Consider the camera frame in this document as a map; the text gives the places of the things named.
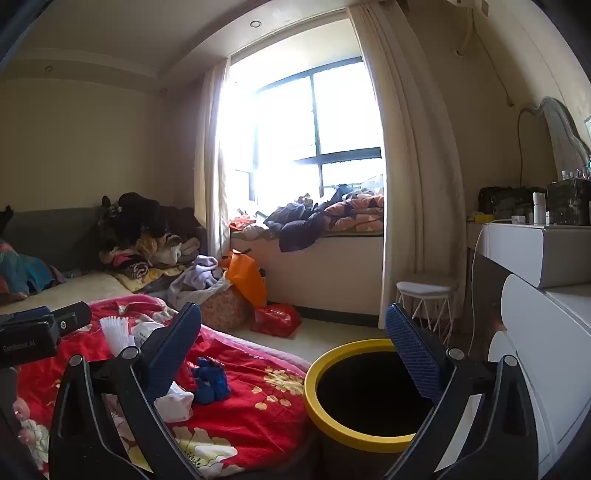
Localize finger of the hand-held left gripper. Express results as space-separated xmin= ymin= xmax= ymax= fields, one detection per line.
xmin=48 ymin=302 xmax=92 ymax=333
xmin=0 ymin=305 xmax=51 ymax=326

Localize dark storage box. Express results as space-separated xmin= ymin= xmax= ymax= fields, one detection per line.
xmin=547 ymin=179 xmax=591 ymax=226

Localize orange paper bag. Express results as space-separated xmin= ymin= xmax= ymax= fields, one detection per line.
xmin=225 ymin=249 xmax=269 ymax=309

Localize dark wall cable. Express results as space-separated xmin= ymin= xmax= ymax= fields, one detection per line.
xmin=475 ymin=28 xmax=551 ymax=185

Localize white paper wrapper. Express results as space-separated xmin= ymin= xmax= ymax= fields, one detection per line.
xmin=131 ymin=320 xmax=165 ymax=345

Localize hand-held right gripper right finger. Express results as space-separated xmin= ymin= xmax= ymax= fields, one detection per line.
xmin=385 ymin=302 xmax=539 ymax=480

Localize white window seat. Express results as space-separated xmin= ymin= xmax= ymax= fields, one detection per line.
xmin=229 ymin=231 xmax=387 ymax=319

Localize lavender and white clothes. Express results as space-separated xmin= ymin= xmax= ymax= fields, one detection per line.
xmin=168 ymin=255 xmax=232 ymax=305

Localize floral fabric basket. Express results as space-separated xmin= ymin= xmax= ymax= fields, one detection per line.
xmin=201 ymin=284 xmax=254 ymax=332

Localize orange patterned quilt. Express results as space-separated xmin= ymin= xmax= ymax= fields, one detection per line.
xmin=323 ymin=193 xmax=385 ymax=234

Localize white foam net bundle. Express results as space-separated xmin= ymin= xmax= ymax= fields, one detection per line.
xmin=99 ymin=316 xmax=137 ymax=359

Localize blue plastic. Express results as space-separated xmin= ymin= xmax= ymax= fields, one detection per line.
xmin=191 ymin=356 xmax=230 ymax=405

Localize white tissue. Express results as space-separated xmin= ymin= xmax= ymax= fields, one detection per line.
xmin=154 ymin=382 xmax=195 ymax=423

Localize wide cream curtain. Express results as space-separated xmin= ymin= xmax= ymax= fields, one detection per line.
xmin=346 ymin=0 xmax=471 ymax=319

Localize red plastic bag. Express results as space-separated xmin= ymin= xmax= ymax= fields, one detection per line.
xmin=250 ymin=303 xmax=302 ymax=339

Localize pile of mixed clothes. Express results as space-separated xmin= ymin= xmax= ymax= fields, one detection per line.
xmin=98 ymin=193 xmax=208 ymax=292

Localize narrow cream curtain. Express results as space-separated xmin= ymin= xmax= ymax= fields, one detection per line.
xmin=194 ymin=58 xmax=232 ymax=259

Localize red floral blanket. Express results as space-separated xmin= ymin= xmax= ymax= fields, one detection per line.
xmin=14 ymin=295 xmax=320 ymax=480

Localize grey headboard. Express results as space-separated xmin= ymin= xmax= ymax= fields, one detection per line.
xmin=0 ymin=205 xmax=110 ymax=278

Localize beige mattress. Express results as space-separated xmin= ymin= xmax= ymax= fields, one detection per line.
xmin=0 ymin=271 xmax=131 ymax=317

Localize silver framed mirror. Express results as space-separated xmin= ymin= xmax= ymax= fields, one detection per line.
xmin=536 ymin=96 xmax=591 ymax=185

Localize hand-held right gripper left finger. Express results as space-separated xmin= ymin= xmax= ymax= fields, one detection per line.
xmin=48 ymin=301 xmax=204 ymax=480

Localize teal cloth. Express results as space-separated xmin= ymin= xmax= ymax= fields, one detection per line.
xmin=0 ymin=240 xmax=62 ymax=296

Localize white wire stool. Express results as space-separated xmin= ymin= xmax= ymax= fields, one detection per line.
xmin=396 ymin=273 xmax=459 ymax=347

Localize yellow-rimmed black trash can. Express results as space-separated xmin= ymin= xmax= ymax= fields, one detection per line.
xmin=305 ymin=338 xmax=437 ymax=480

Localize window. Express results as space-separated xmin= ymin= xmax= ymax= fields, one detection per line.
xmin=229 ymin=56 xmax=385 ymax=205

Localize dark blue jacket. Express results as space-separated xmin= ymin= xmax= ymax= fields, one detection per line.
xmin=265 ymin=200 xmax=329 ymax=253

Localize black bag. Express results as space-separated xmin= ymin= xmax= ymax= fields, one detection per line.
xmin=478 ymin=186 xmax=548 ymax=220

